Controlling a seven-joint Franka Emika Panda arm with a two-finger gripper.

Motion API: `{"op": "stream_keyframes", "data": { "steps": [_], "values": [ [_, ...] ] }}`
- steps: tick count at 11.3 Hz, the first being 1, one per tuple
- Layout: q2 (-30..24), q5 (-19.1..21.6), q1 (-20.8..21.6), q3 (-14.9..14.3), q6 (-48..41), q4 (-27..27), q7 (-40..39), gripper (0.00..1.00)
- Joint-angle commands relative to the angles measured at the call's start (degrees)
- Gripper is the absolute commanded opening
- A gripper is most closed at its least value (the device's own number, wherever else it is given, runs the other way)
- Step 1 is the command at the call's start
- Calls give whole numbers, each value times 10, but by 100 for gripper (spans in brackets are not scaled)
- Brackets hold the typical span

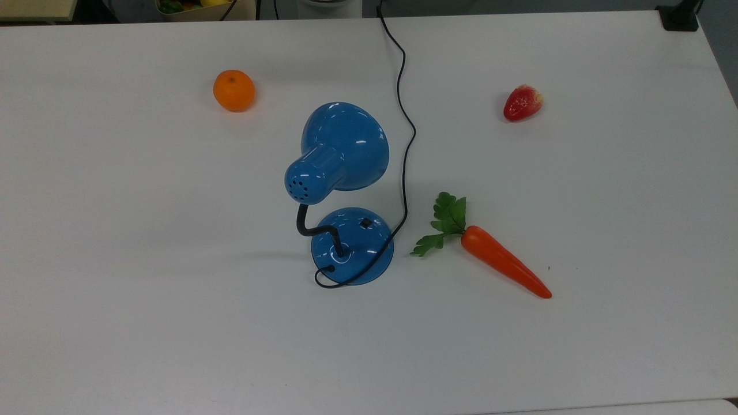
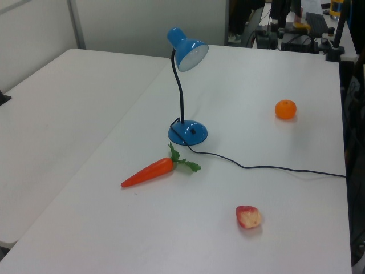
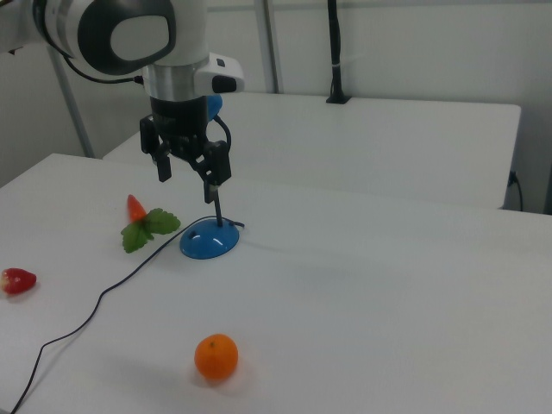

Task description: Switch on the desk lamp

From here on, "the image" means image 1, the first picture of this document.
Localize red toy strawberry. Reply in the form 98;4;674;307
503;84;544;122

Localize beige box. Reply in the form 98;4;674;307
0;0;78;24

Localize orange mandarin fruit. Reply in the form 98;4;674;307
213;70;256;112

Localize blue desk lamp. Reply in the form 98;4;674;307
284;102;396;287

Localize black lamp power cable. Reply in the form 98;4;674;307
314;5;417;289

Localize orange toy carrot green leaves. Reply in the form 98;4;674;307
410;192;552;299

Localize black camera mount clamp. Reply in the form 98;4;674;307
656;0;705;32

